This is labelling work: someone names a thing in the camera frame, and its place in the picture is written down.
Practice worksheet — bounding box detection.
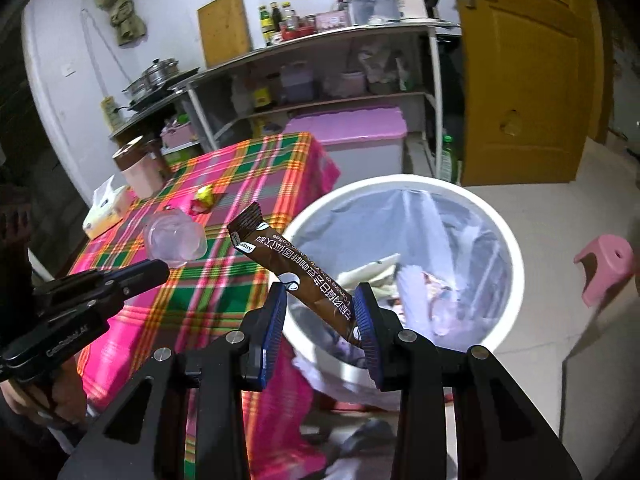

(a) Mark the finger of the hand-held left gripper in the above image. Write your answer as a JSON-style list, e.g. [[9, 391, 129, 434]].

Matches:
[[32, 269, 113, 317], [97, 258, 171, 306]]

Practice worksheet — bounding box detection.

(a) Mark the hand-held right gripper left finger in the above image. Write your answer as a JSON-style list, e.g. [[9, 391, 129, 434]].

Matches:
[[57, 282, 288, 480]]

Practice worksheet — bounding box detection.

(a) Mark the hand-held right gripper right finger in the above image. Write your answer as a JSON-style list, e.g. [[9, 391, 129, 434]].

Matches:
[[352, 282, 583, 480]]

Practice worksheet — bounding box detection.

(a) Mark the clear plastic cup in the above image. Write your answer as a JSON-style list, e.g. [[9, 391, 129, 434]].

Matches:
[[143, 208, 209, 268]]

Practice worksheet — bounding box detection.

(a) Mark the brown coffee sachet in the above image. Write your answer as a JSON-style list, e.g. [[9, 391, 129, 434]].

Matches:
[[227, 201, 364, 347]]

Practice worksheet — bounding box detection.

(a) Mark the white round bin with liner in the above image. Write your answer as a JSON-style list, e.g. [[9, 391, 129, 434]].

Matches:
[[284, 173, 525, 387]]

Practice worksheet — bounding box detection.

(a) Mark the person's left hand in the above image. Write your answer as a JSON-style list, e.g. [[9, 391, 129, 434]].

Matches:
[[14, 350, 90, 428]]

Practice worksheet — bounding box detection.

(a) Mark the pink green plaid tablecloth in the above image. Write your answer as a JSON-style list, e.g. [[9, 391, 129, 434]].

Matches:
[[67, 132, 342, 480]]

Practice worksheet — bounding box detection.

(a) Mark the yellow and white tissue pack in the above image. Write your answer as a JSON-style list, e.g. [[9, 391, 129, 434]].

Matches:
[[81, 174, 130, 239]]

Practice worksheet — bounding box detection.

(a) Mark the yellow and red wrapper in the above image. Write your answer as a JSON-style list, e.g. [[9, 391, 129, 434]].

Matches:
[[189, 184, 217, 215]]

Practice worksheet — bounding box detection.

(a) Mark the pink cup with brown lid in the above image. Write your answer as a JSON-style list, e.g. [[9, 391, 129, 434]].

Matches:
[[111, 135, 164, 200]]

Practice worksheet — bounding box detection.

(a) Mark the grey slipper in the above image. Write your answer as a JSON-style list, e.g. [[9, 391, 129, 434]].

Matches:
[[344, 419, 397, 457]]

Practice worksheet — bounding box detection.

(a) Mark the pink plastic basket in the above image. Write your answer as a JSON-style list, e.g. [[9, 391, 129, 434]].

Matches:
[[159, 114, 196, 150]]

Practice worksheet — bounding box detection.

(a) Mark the grey side table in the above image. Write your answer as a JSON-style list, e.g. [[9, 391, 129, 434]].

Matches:
[[109, 89, 202, 157]]

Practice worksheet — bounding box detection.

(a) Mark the yellow power strip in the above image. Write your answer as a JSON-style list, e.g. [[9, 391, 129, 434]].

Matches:
[[99, 95, 124, 129]]

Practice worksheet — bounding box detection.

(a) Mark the green plastic bottle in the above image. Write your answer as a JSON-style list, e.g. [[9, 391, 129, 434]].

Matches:
[[438, 134, 461, 184]]

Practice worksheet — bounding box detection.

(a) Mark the metal steamer pot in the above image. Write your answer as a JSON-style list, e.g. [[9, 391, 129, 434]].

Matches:
[[123, 58, 201, 99]]

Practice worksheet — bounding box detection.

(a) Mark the pink lidded storage box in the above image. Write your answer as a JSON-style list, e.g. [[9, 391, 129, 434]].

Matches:
[[284, 106, 406, 177]]

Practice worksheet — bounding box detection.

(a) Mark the pink plastic stool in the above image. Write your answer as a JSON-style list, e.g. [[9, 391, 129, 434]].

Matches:
[[573, 233, 637, 309]]

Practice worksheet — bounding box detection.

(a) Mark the pink plastic canister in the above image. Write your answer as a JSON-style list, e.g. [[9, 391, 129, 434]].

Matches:
[[341, 72, 366, 97]]

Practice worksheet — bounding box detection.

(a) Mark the grey blue plastic canister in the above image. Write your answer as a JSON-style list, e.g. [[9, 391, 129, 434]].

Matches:
[[279, 62, 315, 104]]

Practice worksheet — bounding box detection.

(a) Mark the wooden cutting board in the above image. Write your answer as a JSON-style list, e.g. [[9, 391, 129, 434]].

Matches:
[[196, 0, 253, 69]]

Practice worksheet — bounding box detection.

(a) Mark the hanging green cloth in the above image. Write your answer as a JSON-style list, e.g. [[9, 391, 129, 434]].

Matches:
[[87, 0, 147, 47]]

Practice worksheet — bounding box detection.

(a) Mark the green bottle with yellow label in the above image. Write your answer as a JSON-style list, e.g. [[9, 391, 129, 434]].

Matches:
[[258, 4, 274, 47]]

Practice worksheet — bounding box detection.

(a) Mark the grey metal shelf rack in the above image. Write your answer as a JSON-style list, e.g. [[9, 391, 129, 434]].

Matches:
[[170, 19, 462, 181]]

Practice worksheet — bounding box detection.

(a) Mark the red flat box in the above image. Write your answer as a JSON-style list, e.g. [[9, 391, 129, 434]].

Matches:
[[279, 22, 319, 41]]

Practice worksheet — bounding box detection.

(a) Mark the yellow wooden door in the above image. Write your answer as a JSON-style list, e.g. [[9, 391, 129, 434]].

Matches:
[[447, 0, 607, 187]]

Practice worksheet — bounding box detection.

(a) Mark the pink rectangular box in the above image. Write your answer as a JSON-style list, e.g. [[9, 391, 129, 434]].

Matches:
[[314, 9, 351, 31]]

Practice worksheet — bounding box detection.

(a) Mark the clear plastic storage container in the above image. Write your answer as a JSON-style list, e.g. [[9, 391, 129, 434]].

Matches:
[[344, 0, 404, 26]]

